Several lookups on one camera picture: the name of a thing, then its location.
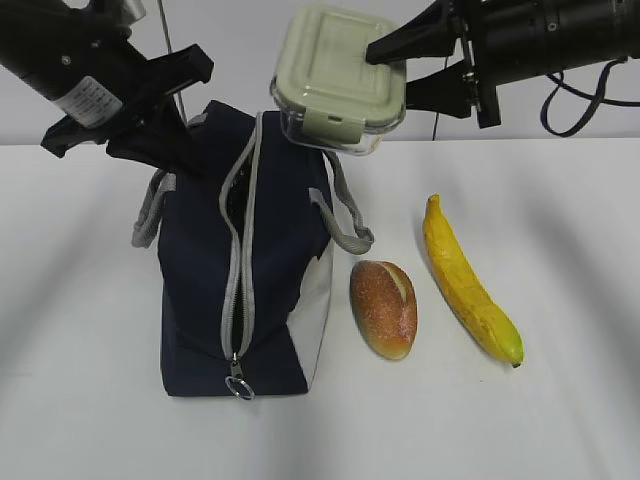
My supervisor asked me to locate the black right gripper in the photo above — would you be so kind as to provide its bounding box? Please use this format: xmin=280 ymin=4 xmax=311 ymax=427
xmin=366 ymin=0 xmax=501 ymax=129

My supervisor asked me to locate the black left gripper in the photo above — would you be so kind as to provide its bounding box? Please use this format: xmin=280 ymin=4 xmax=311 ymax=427
xmin=41 ymin=45 xmax=214 ymax=177

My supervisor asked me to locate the green lidded glass container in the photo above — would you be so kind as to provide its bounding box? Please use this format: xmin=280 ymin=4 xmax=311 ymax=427
xmin=270 ymin=3 xmax=406 ymax=156

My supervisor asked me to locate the navy blue lunch bag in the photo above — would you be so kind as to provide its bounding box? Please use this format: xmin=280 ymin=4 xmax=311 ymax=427
xmin=132 ymin=101 xmax=374 ymax=401

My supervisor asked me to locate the yellow banana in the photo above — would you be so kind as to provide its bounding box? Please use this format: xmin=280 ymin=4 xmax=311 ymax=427
xmin=422 ymin=194 xmax=525 ymax=368

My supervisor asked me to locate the bread roll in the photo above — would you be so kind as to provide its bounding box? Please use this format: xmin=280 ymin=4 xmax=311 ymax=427
xmin=349 ymin=260 xmax=418 ymax=361

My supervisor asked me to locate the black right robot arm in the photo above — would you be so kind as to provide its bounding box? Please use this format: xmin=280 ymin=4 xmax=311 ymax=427
xmin=366 ymin=1 xmax=639 ymax=128

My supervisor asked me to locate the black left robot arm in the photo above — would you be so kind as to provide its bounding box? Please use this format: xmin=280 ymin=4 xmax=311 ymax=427
xmin=1 ymin=1 xmax=214 ymax=175

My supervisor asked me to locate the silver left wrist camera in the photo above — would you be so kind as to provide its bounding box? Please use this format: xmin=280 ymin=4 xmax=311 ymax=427
xmin=120 ymin=0 xmax=147 ymax=26

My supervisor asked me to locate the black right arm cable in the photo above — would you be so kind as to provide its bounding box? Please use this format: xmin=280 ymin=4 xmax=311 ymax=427
xmin=539 ymin=57 xmax=640 ymax=137

